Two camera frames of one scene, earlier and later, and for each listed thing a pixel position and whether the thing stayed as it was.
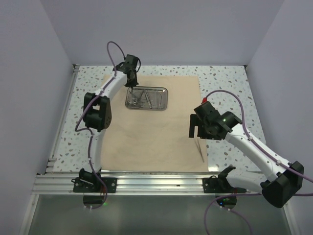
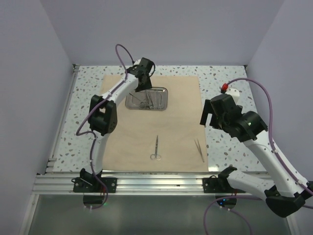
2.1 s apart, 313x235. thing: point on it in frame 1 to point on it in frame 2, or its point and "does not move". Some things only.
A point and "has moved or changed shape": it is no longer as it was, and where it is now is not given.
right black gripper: (195, 121) to (208, 108)
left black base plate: (88, 182) does not move
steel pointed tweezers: (148, 99) does not move
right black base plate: (220, 184) does not move
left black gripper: (135, 82) to (147, 85)
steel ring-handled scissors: (133, 99) to (156, 156)
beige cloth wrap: (156, 141) has moved or changed shape
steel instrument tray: (146, 98) does not move
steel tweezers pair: (197, 142) does not move
